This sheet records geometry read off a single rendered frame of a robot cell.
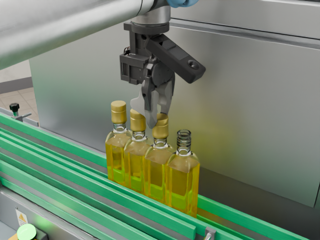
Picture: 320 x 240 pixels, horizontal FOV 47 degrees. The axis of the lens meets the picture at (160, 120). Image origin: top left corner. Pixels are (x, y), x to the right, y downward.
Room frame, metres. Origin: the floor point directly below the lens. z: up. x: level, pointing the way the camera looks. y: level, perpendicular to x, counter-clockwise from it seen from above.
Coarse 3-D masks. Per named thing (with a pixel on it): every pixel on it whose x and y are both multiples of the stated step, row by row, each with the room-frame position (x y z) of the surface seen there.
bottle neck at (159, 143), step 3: (165, 138) 0.67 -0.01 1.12; (156, 141) 0.67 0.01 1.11; (159, 141) 0.67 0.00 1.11; (162, 141) 0.67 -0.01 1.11; (165, 141) 0.68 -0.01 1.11; (153, 144) 0.68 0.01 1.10; (156, 144) 0.67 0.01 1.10; (159, 144) 0.67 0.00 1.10; (162, 144) 0.67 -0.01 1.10; (165, 144) 0.68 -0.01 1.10; (156, 147) 0.67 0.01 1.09; (159, 147) 0.67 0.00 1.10; (162, 147) 0.67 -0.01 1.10
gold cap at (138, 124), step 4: (132, 112) 0.70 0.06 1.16; (136, 112) 0.70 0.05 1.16; (132, 116) 0.70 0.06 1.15; (136, 116) 0.70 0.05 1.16; (140, 116) 0.70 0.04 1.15; (132, 120) 0.70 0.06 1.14; (136, 120) 0.70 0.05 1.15; (140, 120) 0.70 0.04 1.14; (144, 120) 0.71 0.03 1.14; (132, 124) 0.70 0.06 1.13; (136, 124) 0.70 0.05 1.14; (140, 124) 0.70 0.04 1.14; (144, 124) 0.71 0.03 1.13; (132, 128) 0.70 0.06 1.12; (136, 128) 0.70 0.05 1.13; (140, 128) 0.70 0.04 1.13; (144, 128) 0.71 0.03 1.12
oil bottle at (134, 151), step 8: (128, 144) 0.70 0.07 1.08; (136, 144) 0.69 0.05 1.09; (144, 144) 0.70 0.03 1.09; (128, 152) 0.70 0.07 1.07; (136, 152) 0.69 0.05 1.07; (144, 152) 0.69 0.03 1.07; (128, 160) 0.70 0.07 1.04; (136, 160) 0.69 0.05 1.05; (128, 168) 0.70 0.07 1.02; (136, 168) 0.69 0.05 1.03; (128, 176) 0.70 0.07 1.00; (136, 176) 0.69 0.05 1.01; (128, 184) 0.70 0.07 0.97; (136, 184) 0.69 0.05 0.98; (144, 184) 0.68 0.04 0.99; (144, 192) 0.68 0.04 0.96
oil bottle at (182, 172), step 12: (180, 156) 0.64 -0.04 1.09; (192, 156) 0.65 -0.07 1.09; (168, 168) 0.64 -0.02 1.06; (180, 168) 0.63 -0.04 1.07; (192, 168) 0.63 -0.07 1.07; (168, 180) 0.64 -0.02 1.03; (180, 180) 0.62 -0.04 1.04; (192, 180) 0.63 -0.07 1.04; (168, 192) 0.64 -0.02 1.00; (180, 192) 0.62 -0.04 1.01; (192, 192) 0.64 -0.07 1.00; (168, 204) 0.64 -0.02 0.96; (180, 204) 0.62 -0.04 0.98; (192, 204) 0.64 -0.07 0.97; (192, 216) 0.64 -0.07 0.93
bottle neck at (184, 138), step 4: (180, 132) 0.66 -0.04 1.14; (184, 132) 0.66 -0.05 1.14; (188, 132) 0.66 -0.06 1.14; (180, 136) 0.64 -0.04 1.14; (184, 136) 0.64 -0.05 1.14; (188, 136) 0.64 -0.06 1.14; (180, 140) 0.64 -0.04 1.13; (184, 140) 0.64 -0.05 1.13; (188, 140) 0.64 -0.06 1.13; (180, 144) 0.64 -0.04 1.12; (184, 144) 0.64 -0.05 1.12; (188, 144) 0.64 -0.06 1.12; (180, 148) 0.64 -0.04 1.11; (184, 148) 0.64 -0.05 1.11; (188, 148) 0.64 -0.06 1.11; (180, 152) 0.64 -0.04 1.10; (184, 152) 0.64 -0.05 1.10; (188, 152) 0.64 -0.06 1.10
